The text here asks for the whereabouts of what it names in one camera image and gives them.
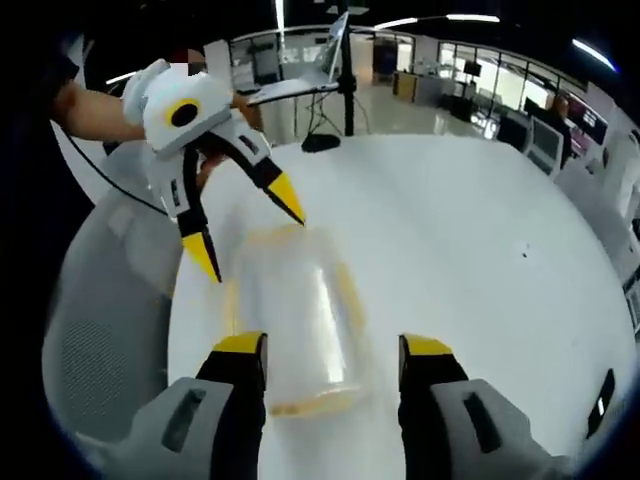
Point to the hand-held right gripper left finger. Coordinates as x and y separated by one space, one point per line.
235 400

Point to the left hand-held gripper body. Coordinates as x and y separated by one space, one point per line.
200 95

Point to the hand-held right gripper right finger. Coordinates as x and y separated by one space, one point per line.
430 400

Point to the person's left hand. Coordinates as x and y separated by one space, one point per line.
210 170

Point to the laptop on stand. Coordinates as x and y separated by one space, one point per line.
295 85

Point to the black tripod stand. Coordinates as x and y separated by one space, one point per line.
348 100

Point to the grey mesh office chair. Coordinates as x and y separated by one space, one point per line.
110 325

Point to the person's dark clothing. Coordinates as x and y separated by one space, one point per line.
55 75

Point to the wooden cabinet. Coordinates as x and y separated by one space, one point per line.
405 86

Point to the small dark speck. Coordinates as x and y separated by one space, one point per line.
524 250

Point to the ceiling light strip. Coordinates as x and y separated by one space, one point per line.
435 21
595 52

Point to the wall monitor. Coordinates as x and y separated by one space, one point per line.
590 125

